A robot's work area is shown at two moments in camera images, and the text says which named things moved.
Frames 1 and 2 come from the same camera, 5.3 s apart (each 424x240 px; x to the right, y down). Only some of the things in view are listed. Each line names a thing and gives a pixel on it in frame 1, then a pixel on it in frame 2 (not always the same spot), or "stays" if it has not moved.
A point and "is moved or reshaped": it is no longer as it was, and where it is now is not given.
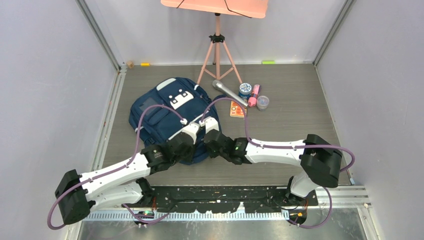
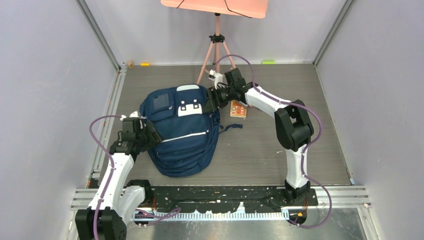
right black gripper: [212, 154] -> [210, 106]
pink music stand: [248, 8] stays
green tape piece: [268, 62] stays
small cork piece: [130, 64] stays
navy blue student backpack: [157, 112] is moved or reshaped
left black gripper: [188, 158] -> [154, 136]
